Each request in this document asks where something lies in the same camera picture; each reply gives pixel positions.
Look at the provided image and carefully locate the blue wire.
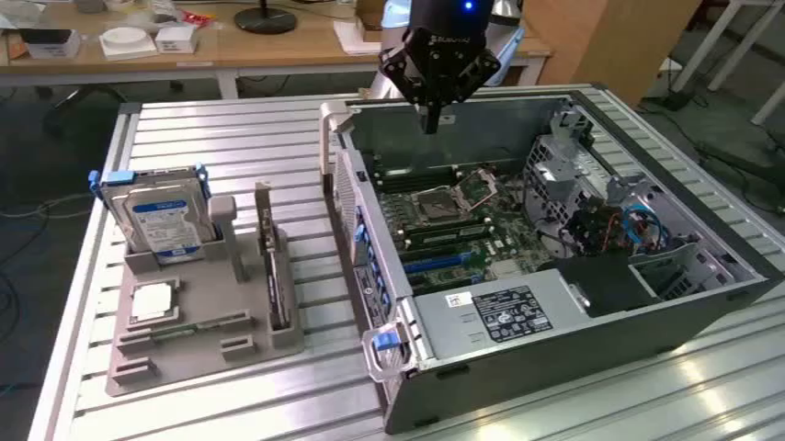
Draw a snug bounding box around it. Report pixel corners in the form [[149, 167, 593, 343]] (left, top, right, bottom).
[[618, 206, 673, 254]]

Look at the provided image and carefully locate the white table frame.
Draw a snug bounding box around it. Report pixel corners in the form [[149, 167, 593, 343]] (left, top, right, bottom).
[[671, 0, 785, 126]]

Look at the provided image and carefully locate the red wire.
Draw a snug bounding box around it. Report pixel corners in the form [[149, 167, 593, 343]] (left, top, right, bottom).
[[597, 215, 645, 254]]

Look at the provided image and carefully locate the blue expansion slot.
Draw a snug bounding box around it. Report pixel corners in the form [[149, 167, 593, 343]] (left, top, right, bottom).
[[400, 254, 469, 273]]

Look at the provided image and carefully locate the white paper stack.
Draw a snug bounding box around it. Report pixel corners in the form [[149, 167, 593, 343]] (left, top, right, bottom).
[[332, 17, 384, 56]]

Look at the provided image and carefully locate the green motherboard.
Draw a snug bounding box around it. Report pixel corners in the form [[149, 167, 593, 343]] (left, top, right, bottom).
[[364, 153, 569, 298]]

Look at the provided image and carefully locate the blue floor cable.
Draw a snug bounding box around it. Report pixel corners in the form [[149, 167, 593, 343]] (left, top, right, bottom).
[[0, 215, 53, 397]]

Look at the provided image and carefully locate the small white carton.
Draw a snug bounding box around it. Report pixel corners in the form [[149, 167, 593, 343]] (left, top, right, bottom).
[[152, 25, 202, 55]]

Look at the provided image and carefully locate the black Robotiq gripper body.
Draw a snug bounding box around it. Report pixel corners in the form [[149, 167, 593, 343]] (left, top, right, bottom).
[[403, 0, 495, 105]]

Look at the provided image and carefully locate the wooden cabinet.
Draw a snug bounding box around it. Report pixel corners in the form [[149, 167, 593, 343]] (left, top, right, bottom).
[[538, 0, 704, 100]]

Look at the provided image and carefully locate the grey printed parts rack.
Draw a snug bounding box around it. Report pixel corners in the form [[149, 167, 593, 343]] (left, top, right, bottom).
[[104, 195, 307, 399]]

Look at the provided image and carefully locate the brown cardboard box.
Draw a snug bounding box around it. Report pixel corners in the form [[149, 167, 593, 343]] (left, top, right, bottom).
[[355, 0, 388, 31]]

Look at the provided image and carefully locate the installed dark RAM stick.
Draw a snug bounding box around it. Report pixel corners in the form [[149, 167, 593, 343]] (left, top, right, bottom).
[[402, 222, 493, 245]]

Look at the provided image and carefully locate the hard disk in blue carrier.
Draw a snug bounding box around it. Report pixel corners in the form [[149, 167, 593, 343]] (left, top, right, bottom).
[[88, 164, 214, 266]]

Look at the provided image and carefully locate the grey power supply unit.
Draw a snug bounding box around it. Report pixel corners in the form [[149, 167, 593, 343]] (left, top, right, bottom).
[[408, 267, 594, 364]]

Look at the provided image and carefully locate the grey plastic pouch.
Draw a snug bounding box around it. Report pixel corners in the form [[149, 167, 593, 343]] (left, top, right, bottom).
[[144, 0, 184, 24]]

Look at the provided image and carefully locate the black plastic air shroud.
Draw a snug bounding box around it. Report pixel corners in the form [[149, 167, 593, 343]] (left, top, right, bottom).
[[558, 254, 663, 320]]

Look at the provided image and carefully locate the perforated metal drive cage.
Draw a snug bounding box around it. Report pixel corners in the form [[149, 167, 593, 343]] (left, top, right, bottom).
[[522, 132, 618, 221]]

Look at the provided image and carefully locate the metal socket cover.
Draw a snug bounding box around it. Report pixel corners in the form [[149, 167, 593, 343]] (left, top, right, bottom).
[[451, 165, 499, 209]]

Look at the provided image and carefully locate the white round dish on box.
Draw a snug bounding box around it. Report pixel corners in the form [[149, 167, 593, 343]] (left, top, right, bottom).
[[97, 26, 160, 62]]

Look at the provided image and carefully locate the black stand base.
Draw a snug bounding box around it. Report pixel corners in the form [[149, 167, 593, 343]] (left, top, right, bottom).
[[694, 137, 785, 185]]

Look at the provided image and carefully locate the CPU socket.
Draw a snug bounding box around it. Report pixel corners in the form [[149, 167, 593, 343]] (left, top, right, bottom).
[[408, 185, 471, 227]]

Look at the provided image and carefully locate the graphics card with metal bracket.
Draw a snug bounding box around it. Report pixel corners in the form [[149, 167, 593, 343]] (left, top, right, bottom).
[[252, 181, 294, 332]]

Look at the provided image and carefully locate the metal disk bay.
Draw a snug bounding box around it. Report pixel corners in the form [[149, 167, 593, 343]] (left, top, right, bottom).
[[626, 241, 737, 302]]

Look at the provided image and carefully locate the black round lamp base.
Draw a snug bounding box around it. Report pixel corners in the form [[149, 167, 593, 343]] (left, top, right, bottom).
[[234, 0, 300, 35]]

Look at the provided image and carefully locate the silver CPU chip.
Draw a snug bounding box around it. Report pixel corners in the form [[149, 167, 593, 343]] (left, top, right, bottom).
[[128, 284, 174, 322]]

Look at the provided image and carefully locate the black office chair base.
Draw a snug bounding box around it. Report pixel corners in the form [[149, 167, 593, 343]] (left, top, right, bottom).
[[35, 78, 186, 137]]

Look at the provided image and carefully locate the open dark PC case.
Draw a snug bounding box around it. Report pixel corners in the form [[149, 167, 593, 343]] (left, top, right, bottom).
[[320, 85, 785, 435]]

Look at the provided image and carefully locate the green loose RAM stick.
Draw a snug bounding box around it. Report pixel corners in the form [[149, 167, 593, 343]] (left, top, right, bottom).
[[148, 318, 223, 342]]

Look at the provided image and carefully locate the white box with black lid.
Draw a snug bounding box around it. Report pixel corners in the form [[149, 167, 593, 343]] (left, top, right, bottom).
[[16, 28, 83, 60]]

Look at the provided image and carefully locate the red packet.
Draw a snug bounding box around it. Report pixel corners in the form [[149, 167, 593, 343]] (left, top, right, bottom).
[[182, 9, 220, 29]]

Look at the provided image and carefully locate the wooden desk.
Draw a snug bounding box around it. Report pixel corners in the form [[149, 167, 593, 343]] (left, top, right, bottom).
[[0, 0, 553, 100]]

